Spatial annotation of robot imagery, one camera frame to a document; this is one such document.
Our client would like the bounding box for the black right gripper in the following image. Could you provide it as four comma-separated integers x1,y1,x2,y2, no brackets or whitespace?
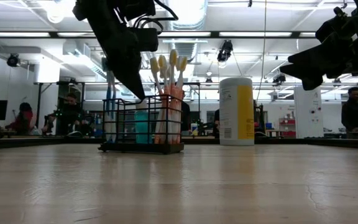
280,11,358,91

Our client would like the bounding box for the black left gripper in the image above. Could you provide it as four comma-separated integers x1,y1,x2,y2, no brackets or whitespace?
94,24,147,101

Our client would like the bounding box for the blue mouthwash bottle white cap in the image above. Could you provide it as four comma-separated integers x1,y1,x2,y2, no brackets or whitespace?
134,101,152,144

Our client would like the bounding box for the black wire caddy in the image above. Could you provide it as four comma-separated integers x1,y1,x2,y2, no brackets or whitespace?
98,95,185,155

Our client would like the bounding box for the white wipes canister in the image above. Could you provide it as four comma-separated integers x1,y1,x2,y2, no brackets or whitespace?
218,77,255,146

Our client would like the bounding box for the black ceiling spotlight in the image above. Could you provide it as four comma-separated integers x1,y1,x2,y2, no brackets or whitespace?
6,54,21,68
273,73,287,85
216,39,234,63

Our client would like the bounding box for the shelf with red bins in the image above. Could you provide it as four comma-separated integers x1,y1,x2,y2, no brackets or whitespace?
278,117,296,138

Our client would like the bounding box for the person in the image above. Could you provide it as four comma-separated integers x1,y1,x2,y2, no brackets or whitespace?
42,92,88,137
341,86,358,139
6,101,39,136
181,100,192,133

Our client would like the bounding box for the black monitor stand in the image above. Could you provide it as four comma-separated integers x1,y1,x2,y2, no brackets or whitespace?
253,104,265,135

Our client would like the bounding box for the black overhead beam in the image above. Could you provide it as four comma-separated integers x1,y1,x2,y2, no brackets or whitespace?
0,30,318,39

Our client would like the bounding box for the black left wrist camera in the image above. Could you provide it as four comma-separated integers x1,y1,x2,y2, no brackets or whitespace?
133,27,160,53

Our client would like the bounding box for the thin hanging cable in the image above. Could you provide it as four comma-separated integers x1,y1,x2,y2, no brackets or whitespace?
255,0,267,105

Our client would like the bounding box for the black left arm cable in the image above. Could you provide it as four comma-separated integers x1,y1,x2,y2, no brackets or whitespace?
134,0,180,35

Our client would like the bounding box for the silver air duct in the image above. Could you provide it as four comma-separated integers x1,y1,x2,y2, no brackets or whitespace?
165,0,209,94

